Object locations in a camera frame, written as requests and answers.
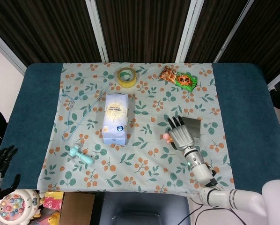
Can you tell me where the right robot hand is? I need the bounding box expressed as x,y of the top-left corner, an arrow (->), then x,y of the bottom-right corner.
164,114 -> 197,151

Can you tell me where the silver kitchen scale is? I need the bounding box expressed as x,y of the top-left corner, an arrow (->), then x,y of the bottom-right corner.
181,116 -> 202,140

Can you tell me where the yellow bear toy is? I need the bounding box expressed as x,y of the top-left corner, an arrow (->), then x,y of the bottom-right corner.
45,210 -> 61,225

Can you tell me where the teal toy hammer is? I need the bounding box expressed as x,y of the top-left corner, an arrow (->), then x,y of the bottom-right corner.
69,145 -> 95,165

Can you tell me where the floral patterned tablecloth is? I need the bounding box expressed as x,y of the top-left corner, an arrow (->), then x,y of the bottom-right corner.
37,61 -> 236,195

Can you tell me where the orange green snack packet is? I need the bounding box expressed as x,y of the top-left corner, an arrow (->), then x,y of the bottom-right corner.
159,65 -> 199,92

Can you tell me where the white blue paper bag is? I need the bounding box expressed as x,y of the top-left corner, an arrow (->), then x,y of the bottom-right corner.
103,93 -> 129,145

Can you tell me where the yellow packing tape roll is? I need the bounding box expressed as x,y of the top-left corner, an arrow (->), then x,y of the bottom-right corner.
117,67 -> 137,89

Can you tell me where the dark blue chair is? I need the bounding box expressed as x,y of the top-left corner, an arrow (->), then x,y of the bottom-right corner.
90,191 -> 191,225

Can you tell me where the brown cardboard box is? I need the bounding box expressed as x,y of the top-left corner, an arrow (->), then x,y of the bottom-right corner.
59,192 -> 96,225

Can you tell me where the dark slatted folding screen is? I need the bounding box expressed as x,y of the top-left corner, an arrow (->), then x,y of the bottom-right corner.
0,0 -> 280,83

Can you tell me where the black cable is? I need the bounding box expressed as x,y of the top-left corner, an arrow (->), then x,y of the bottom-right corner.
189,197 -> 243,225

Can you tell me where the blue wire clothes hanger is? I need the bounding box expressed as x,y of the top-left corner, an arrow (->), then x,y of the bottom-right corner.
59,82 -> 111,142

